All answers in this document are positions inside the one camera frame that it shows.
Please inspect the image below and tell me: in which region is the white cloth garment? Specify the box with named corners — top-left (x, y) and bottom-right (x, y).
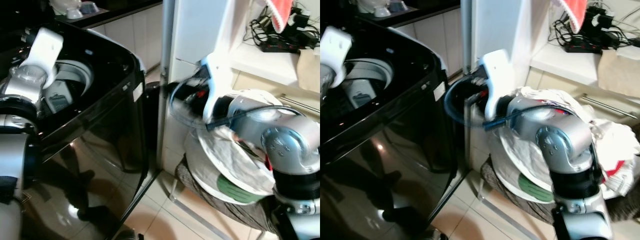
top-left (184, 88), bottom-right (281, 202)
top-left (487, 86), bottom-right (640, 202)

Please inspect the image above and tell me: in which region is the black top-load washing machine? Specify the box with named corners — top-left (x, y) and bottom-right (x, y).
top-left (320, 19), bottom-right (469, 240)
top-left (0, 19), bottom-right (151, 240)

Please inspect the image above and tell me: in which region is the black power strip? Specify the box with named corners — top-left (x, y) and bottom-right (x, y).
top-left (564, 42), bottom-right (609, 54)
top-left (259, 41), bottom-right (302, 54)

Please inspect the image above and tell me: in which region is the green round item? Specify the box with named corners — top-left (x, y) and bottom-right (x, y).
top-left (216, 173), bottom-right (267, 204)
top-left (518, 172), bottom-right (556, 203)

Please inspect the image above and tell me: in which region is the dark woven laundry basket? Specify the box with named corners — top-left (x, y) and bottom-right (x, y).
top-left (480, 157), bottom-right (640, 227)
top-left (174, 155), bottom-right (281, 236)

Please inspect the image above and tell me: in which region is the brown paper bag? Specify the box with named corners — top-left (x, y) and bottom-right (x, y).
top-left (597, 47), bottom-right (640, 99)
top-left (296, 47), bottom-right (321, 94)

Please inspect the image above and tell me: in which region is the red cloth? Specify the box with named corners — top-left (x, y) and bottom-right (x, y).
top-left (559, 0), bottom-right (589, 34)
top-left (264, 0), bottom-right (296, 34)

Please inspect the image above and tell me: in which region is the white bowl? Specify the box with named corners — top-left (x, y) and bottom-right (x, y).
top-left (357, 0), bottom-right (409, 19)
top-left (50, 0), bottom-right (101, 21)

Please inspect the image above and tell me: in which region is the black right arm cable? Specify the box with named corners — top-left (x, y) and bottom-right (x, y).
top-left (168, 79), bottom-right (301, 132)
top-left (443, 75), bottom-right (576, 132)

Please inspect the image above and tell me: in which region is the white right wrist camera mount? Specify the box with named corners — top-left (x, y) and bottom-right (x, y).
top-left (199, 53), bottom-right (235, 126)
top-left (478, 48), bottom-right (517, 122)

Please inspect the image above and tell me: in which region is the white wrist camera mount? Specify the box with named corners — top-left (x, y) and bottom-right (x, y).
top-left (199, 53), bottom-right (235, 126)
top-left (19, 27), bottom-right (65, 90)
top-left (478, 48), bottom-right (517, 122)
top-left (320, 25), bottom-right (367, 89)

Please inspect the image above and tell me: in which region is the metal bar handle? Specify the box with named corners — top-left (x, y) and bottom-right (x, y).
top-left (277, 93), bottom-right (321, 115)
top-left (580, 94), bottom-right (639, 121)

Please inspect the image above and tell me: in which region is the black cable bundle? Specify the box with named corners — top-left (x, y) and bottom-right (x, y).
top-left (248, 4), bottom-right (321, 51)
top-left (549, 4), bottom-right (640, 50)

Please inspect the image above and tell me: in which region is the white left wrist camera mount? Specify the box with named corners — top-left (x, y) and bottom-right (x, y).
top-left (19, 27), bottom-right (65, 90)
top-left (320, 25), bottom-right (367, 89)

